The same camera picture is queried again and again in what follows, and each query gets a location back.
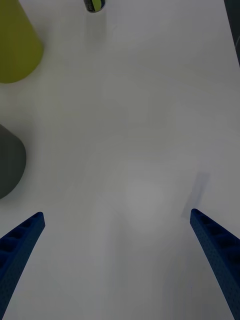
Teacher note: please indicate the black drink can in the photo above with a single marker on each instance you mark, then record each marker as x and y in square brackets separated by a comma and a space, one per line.
[95, 5]

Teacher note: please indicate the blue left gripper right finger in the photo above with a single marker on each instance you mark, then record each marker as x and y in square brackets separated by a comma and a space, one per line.
[220, 255]

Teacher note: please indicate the grey plastic bin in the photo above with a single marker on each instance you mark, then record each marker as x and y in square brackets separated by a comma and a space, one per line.
[10, 162]

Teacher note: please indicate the yellow-green plastic bin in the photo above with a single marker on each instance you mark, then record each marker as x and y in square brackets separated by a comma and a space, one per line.
[17, 40]

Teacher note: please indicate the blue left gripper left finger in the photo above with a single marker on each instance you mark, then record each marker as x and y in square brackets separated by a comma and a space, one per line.
[17, 250]

